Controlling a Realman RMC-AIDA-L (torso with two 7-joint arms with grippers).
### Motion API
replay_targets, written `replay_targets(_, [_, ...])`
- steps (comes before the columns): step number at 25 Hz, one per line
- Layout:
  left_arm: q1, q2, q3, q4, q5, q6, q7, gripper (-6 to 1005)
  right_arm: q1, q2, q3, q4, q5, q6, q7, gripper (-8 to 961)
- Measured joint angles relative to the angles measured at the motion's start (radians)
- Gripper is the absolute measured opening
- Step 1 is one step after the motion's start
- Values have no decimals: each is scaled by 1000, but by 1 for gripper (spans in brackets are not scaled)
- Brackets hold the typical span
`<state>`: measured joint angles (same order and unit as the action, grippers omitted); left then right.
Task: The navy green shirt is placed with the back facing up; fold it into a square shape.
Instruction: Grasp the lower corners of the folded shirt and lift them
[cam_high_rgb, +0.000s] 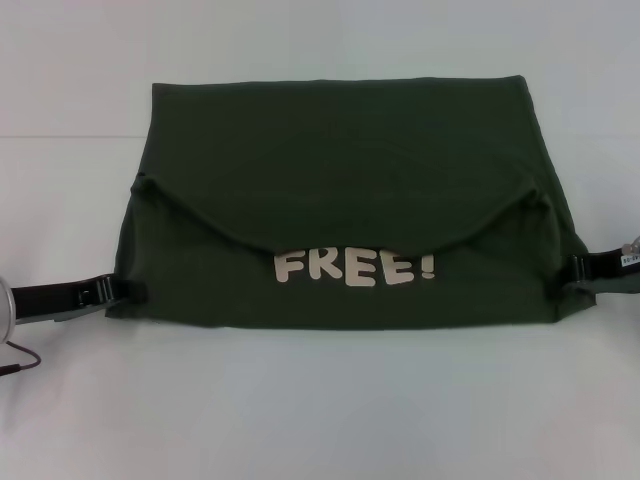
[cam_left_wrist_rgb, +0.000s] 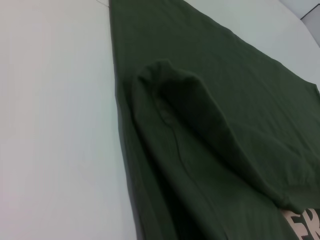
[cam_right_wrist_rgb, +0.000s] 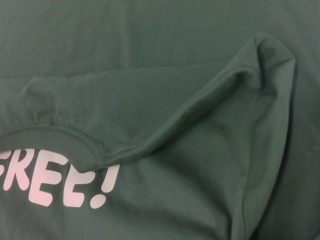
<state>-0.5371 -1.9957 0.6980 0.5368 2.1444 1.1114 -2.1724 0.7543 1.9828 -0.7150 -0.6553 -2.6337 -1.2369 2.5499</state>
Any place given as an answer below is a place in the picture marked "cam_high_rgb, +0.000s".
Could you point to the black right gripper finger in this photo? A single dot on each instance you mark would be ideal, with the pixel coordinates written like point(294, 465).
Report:
point(571, 272)

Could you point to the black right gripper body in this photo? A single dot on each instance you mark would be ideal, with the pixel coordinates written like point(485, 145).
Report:
point(615, 275)

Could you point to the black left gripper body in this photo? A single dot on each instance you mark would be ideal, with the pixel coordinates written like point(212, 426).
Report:
point(60, 305)

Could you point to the dark green t-shirt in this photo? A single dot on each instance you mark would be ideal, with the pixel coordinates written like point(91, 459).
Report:
point(320, 175)

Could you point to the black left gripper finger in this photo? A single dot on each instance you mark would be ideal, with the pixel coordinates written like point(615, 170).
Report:
point(132, 293)

